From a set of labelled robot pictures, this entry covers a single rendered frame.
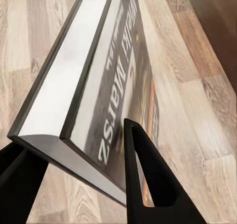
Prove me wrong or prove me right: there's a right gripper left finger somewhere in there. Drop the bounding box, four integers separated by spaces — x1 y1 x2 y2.
0 142 49 224

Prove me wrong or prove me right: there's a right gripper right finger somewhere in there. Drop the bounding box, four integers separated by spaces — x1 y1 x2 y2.
123 118 207 224

